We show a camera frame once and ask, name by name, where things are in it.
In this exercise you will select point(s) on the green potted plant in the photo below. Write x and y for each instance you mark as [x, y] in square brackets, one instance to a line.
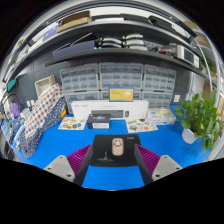
[198, 118]

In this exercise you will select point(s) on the red blue plaid cloth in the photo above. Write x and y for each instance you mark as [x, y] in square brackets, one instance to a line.
[41, 110]

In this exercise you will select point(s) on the purple object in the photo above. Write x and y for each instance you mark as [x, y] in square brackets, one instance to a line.
[14, 110]

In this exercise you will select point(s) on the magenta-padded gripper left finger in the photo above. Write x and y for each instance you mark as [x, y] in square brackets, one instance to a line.
[60, 166]

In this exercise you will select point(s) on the teal object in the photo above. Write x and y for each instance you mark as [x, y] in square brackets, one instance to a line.
[11, 84]

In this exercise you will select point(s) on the yellow and red object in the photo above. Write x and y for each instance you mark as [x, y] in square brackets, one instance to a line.
[63, 114]

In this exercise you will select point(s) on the white keyboard box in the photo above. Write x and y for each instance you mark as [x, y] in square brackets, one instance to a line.
[80, 108]

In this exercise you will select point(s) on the yellow and blue box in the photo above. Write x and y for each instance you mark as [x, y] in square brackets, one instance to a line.
[121, 94]

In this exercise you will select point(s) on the dark wall shelf unit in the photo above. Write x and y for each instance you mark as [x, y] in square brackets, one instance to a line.
[113, 53]

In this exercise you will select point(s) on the white tissue box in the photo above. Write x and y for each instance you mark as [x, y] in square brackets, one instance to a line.
[161, 117]

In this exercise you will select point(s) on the white wicker basket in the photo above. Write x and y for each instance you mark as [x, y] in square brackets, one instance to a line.
[44, 86]

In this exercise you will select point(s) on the sticker sheet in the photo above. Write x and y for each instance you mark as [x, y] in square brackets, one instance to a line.
[71, 124]
[141, 126]

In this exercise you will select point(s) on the pink transparent computer mouse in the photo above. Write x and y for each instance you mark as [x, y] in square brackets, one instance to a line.
[117, 146]

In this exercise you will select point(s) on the black mouse pad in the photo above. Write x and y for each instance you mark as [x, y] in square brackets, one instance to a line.
[103, 150]

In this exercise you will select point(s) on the small black box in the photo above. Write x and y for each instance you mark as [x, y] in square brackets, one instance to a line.
[98, 120]

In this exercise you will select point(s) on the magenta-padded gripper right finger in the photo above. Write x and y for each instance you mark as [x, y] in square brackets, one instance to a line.
[165, 166]

